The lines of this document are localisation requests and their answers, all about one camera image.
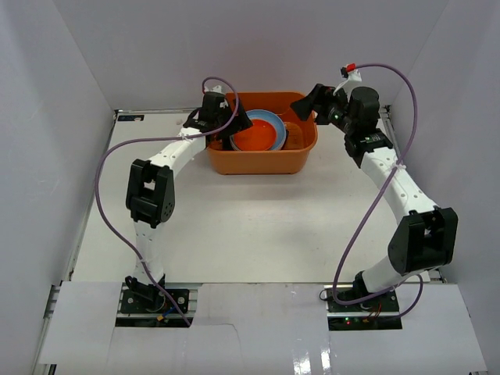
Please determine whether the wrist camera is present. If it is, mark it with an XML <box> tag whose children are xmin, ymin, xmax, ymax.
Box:
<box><xmin>203</xmin><ymin>84</ymin><xmax>227</xmax><ymax>95</ymax></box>
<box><xmin>334</xmin><ymin>63</ymin><xmax>363</xmax><ymax>94</ymax></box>

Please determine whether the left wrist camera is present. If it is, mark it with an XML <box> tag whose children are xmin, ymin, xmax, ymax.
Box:
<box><xmin>203</xmin><ymin>84</ymin><xmax>227</xmax><ymax>95</ymax></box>

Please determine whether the purple cable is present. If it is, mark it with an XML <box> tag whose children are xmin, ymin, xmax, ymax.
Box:
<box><xmin>332</xmin><ymin>62</ymin><xmax>424</xmax><ymax>321</ymax></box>
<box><xmin>95</xmin><ymin>77</ymin><xmax>239</xmax><ymax>327</ymax></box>

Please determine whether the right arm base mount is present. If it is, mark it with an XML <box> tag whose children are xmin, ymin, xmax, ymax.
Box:
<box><xmin>319</xmin><ymin>287</ymin><xmax>402</xmax><ymax>331</ymax></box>

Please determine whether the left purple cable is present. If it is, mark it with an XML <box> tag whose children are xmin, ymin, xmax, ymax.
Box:
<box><xmin>95</xmin><ymin>77</ymin><xmax>239</xmax><ymax>327</ymax></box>

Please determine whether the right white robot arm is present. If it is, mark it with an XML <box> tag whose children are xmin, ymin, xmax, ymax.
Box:
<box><xmin>290</xmin><ymin>84</ymin><xmax>458</xmax><ymax>312</ymax></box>

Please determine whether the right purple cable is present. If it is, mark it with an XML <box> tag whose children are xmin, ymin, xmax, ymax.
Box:
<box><xmin>332</xmin><ymin>62</ymin><xmax>424</xmax><ymax>321</ymax></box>

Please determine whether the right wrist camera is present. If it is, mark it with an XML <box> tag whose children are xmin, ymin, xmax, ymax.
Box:
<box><xmin>334</xmin><ymin>63</ymin><xmax>363</xmax><ymax>94</ymax></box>

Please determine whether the orange round plate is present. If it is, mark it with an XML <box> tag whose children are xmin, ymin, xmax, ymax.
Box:
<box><xmin>233</xmin><ymin>119</ymin><xmax>277</xmax><ymax>152</ymax></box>

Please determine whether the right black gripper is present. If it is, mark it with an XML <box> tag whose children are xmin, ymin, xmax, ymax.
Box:
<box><xmin>291</xmin><ymin>84</ymin><xmax>356</xmax><ymax>136</ymax></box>

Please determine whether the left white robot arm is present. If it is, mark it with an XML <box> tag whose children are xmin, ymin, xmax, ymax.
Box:
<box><xmin>125</xmin><ymin>91</ymin><xmax>252</xmax><ymax>312</ymax></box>

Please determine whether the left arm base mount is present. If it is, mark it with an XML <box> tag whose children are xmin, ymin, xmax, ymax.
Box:
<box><xmin>115</xmin><ymin>288</ymin><xmax>188</xmax><ymax>328</ymax></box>

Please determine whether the blue round plate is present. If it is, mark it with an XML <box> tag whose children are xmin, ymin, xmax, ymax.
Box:
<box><xmin>230</xmin><ymin>109</ymin><xmax>287</xmax><ymax>151</ymax></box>

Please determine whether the orange plastic bin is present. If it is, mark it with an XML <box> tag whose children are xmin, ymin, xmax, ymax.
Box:
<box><xmin>207</xmin><ymin>91</ymin><xmax>318</xmax><ymax>175</ymax></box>

